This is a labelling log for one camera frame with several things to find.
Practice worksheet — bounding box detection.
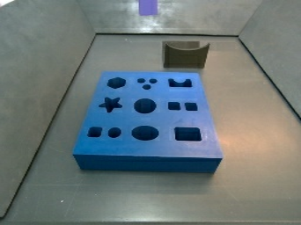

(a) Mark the blue shape-sorter block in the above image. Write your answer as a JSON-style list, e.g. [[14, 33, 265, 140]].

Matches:
[[72, 71, 223, 173]]

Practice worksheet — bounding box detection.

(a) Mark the dark grey arch-shaped block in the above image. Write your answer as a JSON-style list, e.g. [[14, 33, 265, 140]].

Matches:
[[162, 41, 210, 69]]

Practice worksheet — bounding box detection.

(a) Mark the purple tape strip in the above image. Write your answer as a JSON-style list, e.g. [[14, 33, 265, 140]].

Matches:
[[139, 0, 158, 16]]

